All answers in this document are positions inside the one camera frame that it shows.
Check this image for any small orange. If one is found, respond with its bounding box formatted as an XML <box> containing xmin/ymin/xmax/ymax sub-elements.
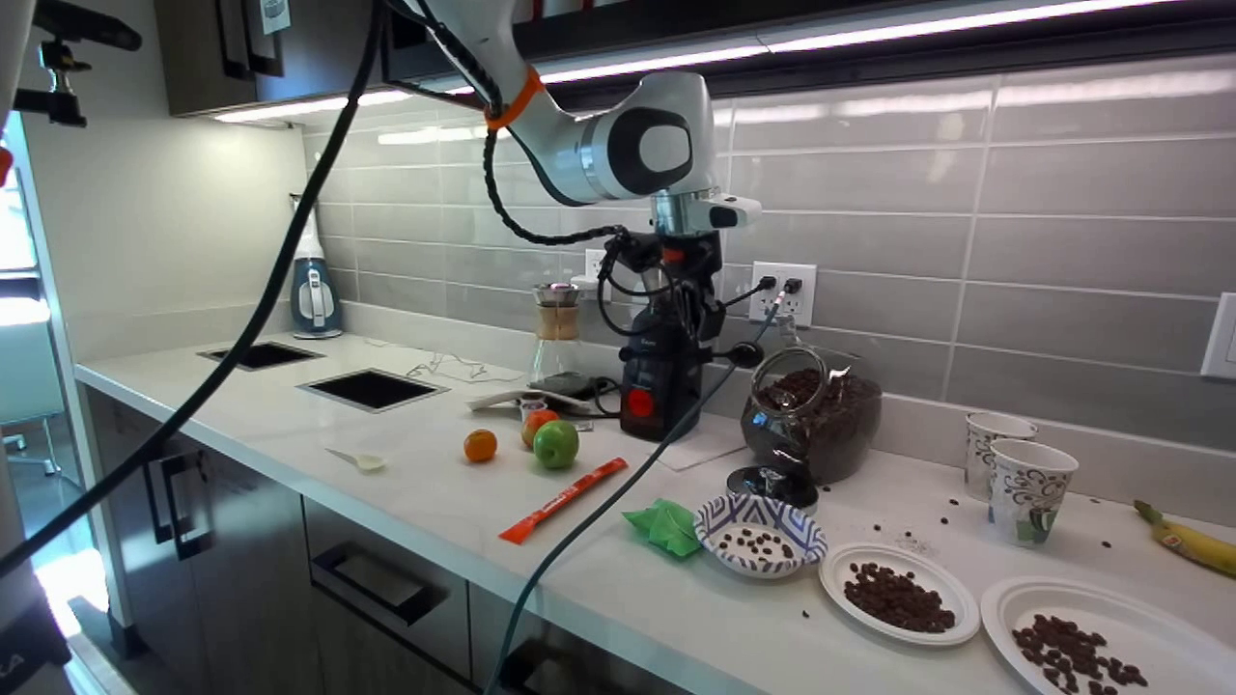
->
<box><xmin>460</xmin><ymin>425</ymin><xmax>502</xmax><ymax>467</ymax></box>

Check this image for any black coffee spoon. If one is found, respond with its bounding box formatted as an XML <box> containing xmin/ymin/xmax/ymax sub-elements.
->
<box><xmin>690</xmin><ymin>335</ymin><xmax>772</xmax><ymax>375</ymax></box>

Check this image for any yellow banana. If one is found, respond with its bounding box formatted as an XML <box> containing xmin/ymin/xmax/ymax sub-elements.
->
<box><xmin>1131</xmin><ymin>497</ymin><xmax>1236</xmax><ymax>583</ymax></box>

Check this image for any green packet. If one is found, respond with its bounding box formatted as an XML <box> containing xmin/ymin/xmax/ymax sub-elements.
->
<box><xmin>621</xmin><ymin>497</ymin><xmax>705</xmax><ymax>564</ymax></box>

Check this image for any small white plate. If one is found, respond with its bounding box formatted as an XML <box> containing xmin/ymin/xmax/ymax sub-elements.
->
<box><xmin>816</xmin><ymin>535</ymin><xmax>986</xmax><ymax>654</ymax></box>

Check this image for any black camera on mount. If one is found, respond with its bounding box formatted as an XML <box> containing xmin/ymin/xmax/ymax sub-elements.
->
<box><xmin>15</xmin><ymin>0</ymin><xmax>146</xmax><ymax>133</ymax></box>

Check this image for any black cabinet door handle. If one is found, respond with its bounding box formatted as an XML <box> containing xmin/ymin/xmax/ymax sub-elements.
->
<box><xmin>159</xmin><ymin>448</ymin><xmax>217</xmax><ymax>564</ymax></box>
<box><xmin>136</xmin><ymin>442</ymin><xmax>181</xmax><ymax>548</ymax></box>

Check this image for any white wall outlet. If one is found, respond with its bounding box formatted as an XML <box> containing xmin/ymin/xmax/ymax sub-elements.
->
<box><xmin>579</xmin><ymin>248</ymin><xmax>615</xmax><ymax>297</ymax></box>
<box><xmin>746</xmin><ymin>259</ymin><xmax>817</xmax><ymax>328</ymax></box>
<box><xmin>1198</xmin><ymin>288</ymin><xmax>1236</xmax><ymax>385</ymax></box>

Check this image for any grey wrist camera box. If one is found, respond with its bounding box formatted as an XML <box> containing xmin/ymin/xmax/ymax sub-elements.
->
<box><xmin>705</xmin><ymin>189</ymin><xmax>763</xmax><ymax>236</ymax></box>

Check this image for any black power cable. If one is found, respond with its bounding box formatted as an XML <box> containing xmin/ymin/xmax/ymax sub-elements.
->
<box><xmin>489</xmin><ymin>274</ymin><xmax>805</xmax><ymax>695</ymax></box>

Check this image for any dark grey base cabinet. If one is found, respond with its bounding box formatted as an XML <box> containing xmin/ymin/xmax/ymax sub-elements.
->
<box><xmin>72</xmin><ymin>382</ymin><xmax>697</xmax><ymax>695</ymax></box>

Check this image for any blue patterned bowl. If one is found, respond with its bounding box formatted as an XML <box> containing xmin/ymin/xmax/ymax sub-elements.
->
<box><xmin>690</xmin><ymin>489</ymin><xmax>830</xmax><ymax>588</ymax></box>

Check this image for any white plastic spoon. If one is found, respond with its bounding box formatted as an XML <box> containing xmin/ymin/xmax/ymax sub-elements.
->
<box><xmin>321</xmin><ymin>442</ymin><xmax>391</xmax><ymax>478</ymax></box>

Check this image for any large white plate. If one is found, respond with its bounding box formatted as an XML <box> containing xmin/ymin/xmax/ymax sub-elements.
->
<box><xmin>977</xmin><ymin>572</ymin><xmax>1236</xmax><ymax>695</ymax></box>

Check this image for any glass coffee bean jar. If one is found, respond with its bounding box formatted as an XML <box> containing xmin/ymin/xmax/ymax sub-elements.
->
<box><xmin>737</xmin><ymin>348</ymin><xmax>889</xmax><ymax>489</ymax></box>

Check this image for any black drawer handle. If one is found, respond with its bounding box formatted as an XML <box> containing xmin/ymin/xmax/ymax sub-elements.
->
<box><xmin>305</xmin><ymin>535</ymin><xmax>447</xmax><ymax>626</ymax></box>
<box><xmin>495</xmin><ymin>632</ymin><xmax>611</xmax><ymax>695</ymax></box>

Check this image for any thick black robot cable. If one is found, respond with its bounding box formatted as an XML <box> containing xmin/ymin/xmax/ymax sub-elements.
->
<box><xmin>0</xmin><ymin>0</ymin><xmax>650</xmax><ymax>574</ymax></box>

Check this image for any black grinder power cord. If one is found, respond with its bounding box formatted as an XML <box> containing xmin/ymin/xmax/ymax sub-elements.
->
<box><xmin>713</xmin><ymin>270</ymin><xmax>780</xmax><ymax>321</ymax></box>

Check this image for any black kitchen scale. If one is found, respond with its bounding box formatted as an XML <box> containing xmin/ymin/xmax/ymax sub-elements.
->
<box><xmin>526</xmin><ymin>368</ymin><xmax>626</xmax><ymax>421</ymax></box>

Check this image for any under-cabinet light strip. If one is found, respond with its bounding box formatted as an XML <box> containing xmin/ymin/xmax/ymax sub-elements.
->
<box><xmin>208</xmin><ymin>0</ymin><xmax>1174</xmax><ymax>133</ymax></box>

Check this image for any black coffee grinder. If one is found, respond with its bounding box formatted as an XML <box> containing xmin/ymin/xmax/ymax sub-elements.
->
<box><xmin>616</xmin><ymin>297</ymin><xmax>709</xmax><ymax>445</ymax></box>

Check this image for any glass pour-over coffee maker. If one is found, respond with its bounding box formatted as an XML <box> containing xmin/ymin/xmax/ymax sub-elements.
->
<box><xmin>534</xmin><ymin>277</ymin><xmax>587</xmax><ymax>385</ymax></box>

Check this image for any dark upper cabinet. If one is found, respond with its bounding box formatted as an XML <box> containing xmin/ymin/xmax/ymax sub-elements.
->
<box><xmin>151</xmin><ymin>0</ymin><xmax>1236</xmax><ymax>122</ymax></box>

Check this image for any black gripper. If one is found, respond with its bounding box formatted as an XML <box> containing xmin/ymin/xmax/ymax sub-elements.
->
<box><xmin>628</xmin><ymin>236</ymin><xmax>735</xmax><ymax>380</ymax></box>

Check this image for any orange red round fruit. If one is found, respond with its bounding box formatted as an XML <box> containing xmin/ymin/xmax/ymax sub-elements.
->
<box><xmin>516</xmin><ymin>405</ymin><xmax>561</xmax><ymax>454</ymax></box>

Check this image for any patterned paper cup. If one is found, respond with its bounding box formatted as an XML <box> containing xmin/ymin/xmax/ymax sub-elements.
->
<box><xmin>986</xmin><ymin>442</ymin><xmax>1081</xmax><ymax>548</ymax></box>
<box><xmin>961</xmin><ymin>409</ymin><xmax>1033</xmax><ymax>502</ymax></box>

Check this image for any green apple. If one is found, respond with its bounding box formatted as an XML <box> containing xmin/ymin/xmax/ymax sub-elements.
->
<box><xmin>530</xmin><ymin>416</ymin><xmax>583</xmax><ymax>476</ymax></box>

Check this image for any long red packet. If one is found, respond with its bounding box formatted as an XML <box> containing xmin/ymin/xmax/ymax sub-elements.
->
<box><xmin>499</xmin><ymin>454</ymin><xmax>632</xmax><ymax>548</ymax></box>

